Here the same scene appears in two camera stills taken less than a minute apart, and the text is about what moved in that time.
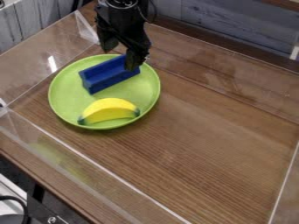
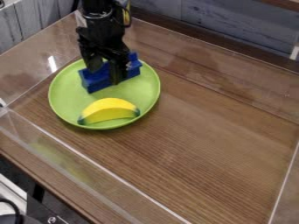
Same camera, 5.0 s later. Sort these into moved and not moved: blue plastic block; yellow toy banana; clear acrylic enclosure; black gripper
Moved: black gripper
Not moved: clear acrylic enclosure; blue plastic block; yellow toy banana
